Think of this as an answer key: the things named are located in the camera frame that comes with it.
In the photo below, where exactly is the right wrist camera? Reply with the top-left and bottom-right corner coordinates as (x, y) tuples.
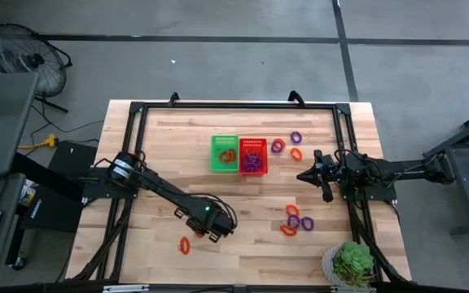
(327, 161), (341, 181)

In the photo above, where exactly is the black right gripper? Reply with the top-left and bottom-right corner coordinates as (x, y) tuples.
(297, 149), (336, 203)

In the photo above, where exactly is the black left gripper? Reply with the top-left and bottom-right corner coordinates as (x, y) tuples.
(173, 203), (238, 244)

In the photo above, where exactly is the black floor fan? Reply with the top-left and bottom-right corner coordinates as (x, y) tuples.
(0, 22), (73, 114)

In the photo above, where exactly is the black floor case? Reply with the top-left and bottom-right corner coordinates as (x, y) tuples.
(21, 140), (99, 234)

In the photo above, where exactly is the black metal stand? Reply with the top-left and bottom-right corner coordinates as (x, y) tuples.
(423, 103), (469, 238)

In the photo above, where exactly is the white wipes container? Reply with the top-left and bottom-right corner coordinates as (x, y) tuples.
(18, 183), (37, 208)

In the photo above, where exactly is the red plastic basket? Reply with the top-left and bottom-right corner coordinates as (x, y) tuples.
(238, 138), (269, 176)

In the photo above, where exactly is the white woven plant pot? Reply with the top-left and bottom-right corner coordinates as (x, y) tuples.
(321, 245), (344, 288)

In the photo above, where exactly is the yellow power plug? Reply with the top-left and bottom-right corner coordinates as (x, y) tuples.
(17, 133), (59, 151)

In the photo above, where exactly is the black aluminium rig frame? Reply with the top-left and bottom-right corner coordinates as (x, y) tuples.
(65, 100), (413, 293)

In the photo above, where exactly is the green plastic basket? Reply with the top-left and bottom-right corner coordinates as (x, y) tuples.
(209, 134), (240, 173)

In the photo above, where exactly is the black caster wheel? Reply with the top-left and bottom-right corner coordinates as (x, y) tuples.
(11, 255), (28, 272)

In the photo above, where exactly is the silver frame bracket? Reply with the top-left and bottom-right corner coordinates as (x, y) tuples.
(330, 286), (377, 293)
(102, 284), (151, 293)

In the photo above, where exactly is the green succulent plant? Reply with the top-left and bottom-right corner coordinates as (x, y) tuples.
(331, 240), (379, 289)

